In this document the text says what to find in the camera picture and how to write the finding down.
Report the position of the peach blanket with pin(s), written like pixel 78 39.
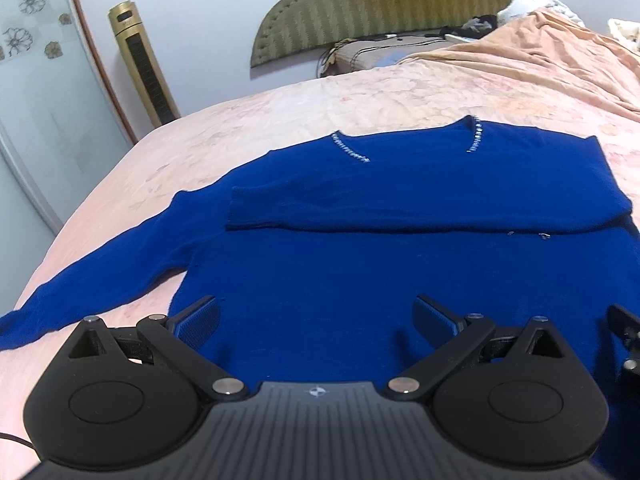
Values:
pixel 555 60

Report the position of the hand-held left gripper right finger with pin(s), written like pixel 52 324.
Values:
pixel 431 319

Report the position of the dark cloth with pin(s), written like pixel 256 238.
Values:
pixel 480 22

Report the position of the bed with pink sheet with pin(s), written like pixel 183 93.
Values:
pixel 280 115

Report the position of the cream fluffy cloth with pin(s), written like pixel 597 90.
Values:
pixel 625 32

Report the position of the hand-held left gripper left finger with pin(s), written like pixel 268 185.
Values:
pixel 199 321

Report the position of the white crumpled cloth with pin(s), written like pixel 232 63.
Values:
pixel 537 7

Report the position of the frosted glass door with flowers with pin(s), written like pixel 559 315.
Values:
pixel 40 100

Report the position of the gold tower fan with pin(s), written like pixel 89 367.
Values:
pixel 145 67

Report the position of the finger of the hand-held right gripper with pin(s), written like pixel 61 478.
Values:
pixel 625 330

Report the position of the green striped headboard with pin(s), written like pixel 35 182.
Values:
pixel 395 0

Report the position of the blue knit sweater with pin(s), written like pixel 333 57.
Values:
pixel 380 240

